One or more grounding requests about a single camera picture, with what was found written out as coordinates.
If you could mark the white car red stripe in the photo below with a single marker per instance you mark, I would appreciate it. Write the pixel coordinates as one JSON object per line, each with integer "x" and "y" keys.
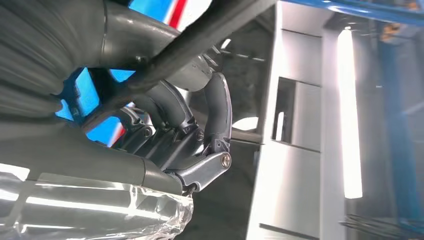
{"x": 195, "y": 13}

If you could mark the blue metal shelf rack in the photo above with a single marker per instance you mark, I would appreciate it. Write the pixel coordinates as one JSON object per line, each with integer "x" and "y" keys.
{"x": 364, "y": 10}

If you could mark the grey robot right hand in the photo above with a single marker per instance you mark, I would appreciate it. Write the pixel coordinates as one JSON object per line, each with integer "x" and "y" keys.
{"x": 82, "y": 159}

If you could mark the long bright ceiling light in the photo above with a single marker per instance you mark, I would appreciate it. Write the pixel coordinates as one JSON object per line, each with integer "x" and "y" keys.
{"x": 349, "y": 116}

